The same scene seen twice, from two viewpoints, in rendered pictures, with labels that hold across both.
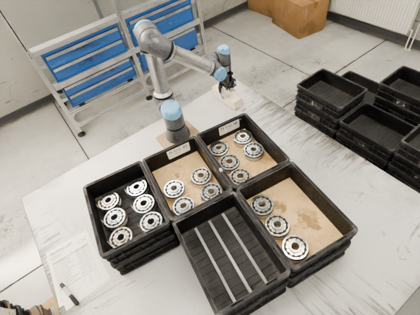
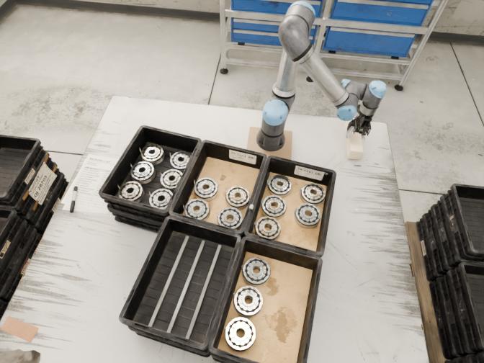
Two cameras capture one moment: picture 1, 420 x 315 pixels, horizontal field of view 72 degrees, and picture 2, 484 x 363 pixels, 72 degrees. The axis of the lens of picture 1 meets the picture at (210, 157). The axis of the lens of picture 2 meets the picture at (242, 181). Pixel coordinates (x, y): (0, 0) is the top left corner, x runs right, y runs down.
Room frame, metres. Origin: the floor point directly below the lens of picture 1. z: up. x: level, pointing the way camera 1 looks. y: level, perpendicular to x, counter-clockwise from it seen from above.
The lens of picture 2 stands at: (0.25, -0.35, 2.05)
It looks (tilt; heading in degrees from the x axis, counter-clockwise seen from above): 56 degrees down; 32
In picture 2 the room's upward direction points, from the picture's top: 3 degrees clockwise
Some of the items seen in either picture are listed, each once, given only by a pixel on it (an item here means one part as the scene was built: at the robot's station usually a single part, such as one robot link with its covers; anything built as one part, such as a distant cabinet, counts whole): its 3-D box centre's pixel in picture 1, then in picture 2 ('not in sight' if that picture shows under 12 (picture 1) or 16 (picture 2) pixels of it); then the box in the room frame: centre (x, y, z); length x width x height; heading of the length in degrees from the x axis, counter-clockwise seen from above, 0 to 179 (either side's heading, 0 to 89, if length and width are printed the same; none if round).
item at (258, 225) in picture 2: (240, 176); (268, 227); (0.81, -0.12, 0.86); 0.10 x 0.10 x 0.01
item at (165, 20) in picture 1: (165, 33); (374, 22); (2.97, 0.19, 0.60); 0.72 x 0.03 x 0.56; 118
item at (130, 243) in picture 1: (124, 204); (153, 166); (0.75, 0.42, 0.92); 0.40 x 0.30 x 0.02; 18
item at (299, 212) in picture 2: (253, 149); (307, 214); (0.96, -0.22, 0.86); 0.10 x 0.10 x 0.01
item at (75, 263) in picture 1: (74, 266); (95, 182); (0.61, 0.72, 0.70); 0.33 x 0.23 x 0.01; 28
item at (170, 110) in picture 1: (172, 114); (274, 117); (1.33, 0.16, 0.89); 0.13 x 0.12 x 0.14; 15
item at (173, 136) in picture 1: (176, 129); (271, 134); (1.32, 0.16, 0.78); 0.15 x 0.15 x 0.10
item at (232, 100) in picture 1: (226, 95); (353, 137); (1.57, -0.19, 0.75); 0.24 x 0.06 x 0.06; 28
